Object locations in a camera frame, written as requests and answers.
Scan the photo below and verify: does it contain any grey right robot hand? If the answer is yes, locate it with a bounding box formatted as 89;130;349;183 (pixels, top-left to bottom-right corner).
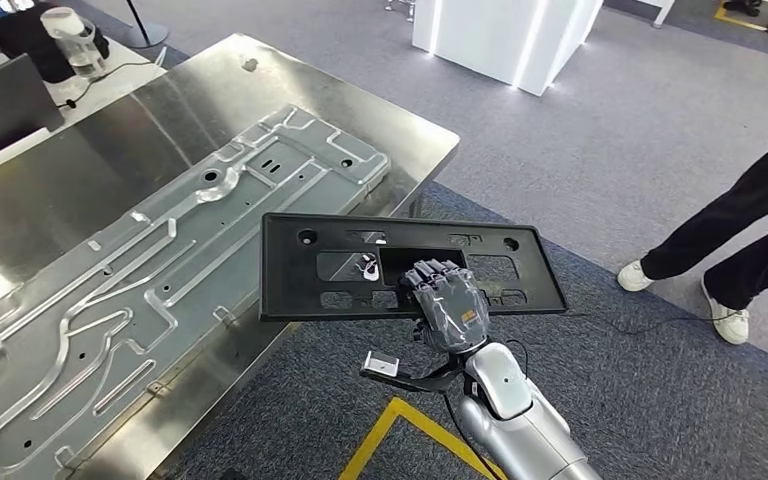
398;258;493;354

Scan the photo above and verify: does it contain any black plastic mounting plate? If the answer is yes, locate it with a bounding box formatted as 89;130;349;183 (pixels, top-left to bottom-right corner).
259;211;569;324

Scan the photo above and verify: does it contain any stainless steel workbench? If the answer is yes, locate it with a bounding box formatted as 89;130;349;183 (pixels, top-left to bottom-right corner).
0;33;461;480

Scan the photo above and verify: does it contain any yellow floor tape marking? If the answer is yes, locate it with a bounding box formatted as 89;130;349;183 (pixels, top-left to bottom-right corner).
337;396;510;480

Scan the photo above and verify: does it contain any stamped aluminium sheet panel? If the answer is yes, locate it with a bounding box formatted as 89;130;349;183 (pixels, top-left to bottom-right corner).
0;103;392;480

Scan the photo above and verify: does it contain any white lit display plinth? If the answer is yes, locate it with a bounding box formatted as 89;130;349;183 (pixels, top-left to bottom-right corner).
412;0;605;98

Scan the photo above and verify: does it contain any black floor stand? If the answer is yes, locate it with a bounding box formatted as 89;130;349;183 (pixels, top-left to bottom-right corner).
122;0;170;49

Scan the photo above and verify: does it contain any white desk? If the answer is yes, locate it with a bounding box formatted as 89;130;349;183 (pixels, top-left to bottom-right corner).
0;36;168;188

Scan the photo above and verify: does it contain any clear water bottle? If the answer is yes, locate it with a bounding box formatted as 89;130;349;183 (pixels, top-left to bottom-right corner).
40;6;108;82

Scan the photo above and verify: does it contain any black bag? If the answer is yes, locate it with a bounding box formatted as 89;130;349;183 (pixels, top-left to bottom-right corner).
0;3;112;84

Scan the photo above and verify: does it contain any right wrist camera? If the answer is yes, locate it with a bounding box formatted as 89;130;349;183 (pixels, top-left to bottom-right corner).
359;351;465;394

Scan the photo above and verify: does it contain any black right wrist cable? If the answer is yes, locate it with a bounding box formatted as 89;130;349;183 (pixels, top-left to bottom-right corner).
440;390;498;480

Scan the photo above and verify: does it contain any black floor cable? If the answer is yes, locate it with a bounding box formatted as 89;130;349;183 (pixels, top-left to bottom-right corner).
566;309;746;337

